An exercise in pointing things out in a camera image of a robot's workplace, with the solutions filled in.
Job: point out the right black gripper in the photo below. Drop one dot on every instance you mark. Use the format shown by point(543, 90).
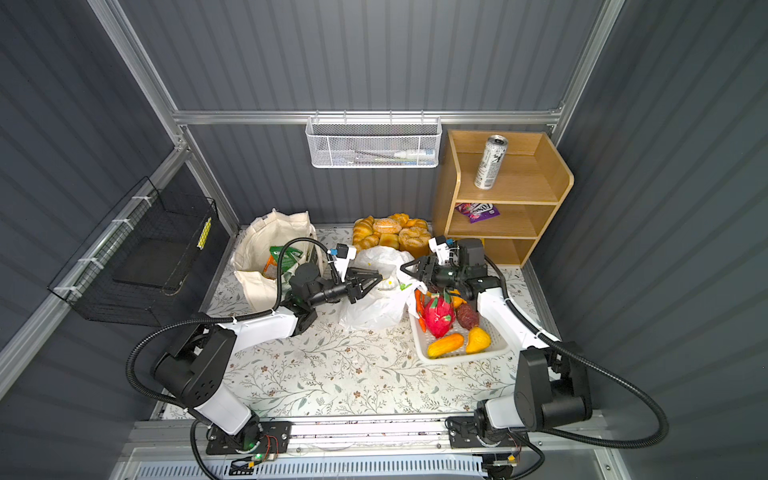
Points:
point(430, 266)

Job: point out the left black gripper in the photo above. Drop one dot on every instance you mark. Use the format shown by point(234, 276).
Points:
point(360, 280)

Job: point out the white lemon-print plastic bag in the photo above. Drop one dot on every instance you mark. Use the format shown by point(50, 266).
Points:
point(385, 305)

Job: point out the green candy bag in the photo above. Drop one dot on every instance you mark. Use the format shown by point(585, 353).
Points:
point(286, 258)

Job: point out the cream canvas tote bag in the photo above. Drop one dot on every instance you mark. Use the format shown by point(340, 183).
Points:
point(260, 267)

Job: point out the white plastic produce basket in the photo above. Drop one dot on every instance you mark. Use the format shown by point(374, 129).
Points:
point(499, 346)

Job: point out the orange pink candy bag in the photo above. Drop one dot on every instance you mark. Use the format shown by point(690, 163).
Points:
point(270, 270)

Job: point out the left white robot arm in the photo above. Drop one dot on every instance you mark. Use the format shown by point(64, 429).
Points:
point(193, 368)

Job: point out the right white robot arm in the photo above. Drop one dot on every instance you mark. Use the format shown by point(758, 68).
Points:
point(550, 389)

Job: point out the pink dragon fruit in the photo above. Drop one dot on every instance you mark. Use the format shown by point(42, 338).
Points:
point(438, 313)

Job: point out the dark red passion fruit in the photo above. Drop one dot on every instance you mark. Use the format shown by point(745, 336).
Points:
point(467, 317)

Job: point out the yellow corn cob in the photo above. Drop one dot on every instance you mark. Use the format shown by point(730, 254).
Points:
point(445, 345)

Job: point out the purple snack packet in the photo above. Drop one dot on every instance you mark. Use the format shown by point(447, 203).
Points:
point(476, 212)

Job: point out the yellow pear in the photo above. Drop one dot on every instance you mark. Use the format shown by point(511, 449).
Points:
point(478, 341)

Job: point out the toothpaste tube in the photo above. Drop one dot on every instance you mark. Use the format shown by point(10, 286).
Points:
point(418, 157)

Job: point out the right silver drink can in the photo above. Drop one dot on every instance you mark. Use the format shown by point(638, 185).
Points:
point(490, 163)

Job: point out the wooden shelf unit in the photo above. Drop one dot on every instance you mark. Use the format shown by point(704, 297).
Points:
point(532, 184)

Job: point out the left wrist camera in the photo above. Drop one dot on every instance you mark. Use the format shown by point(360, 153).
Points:
point(342, 255)

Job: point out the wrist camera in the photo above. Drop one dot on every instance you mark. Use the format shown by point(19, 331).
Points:
point(342, 255)
point(444, 249)

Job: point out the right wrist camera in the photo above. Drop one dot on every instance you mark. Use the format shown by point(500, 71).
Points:
point(444, 249)

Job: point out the white wire wall basket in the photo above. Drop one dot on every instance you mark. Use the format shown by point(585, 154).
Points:
point(332, 144)

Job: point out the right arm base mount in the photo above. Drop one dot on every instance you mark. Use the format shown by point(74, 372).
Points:
point(468, 432)

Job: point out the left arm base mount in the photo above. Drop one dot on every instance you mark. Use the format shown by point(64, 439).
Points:
point(256, 438)

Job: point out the black wire wall basket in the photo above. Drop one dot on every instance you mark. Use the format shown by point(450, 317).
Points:
point(141, 271)

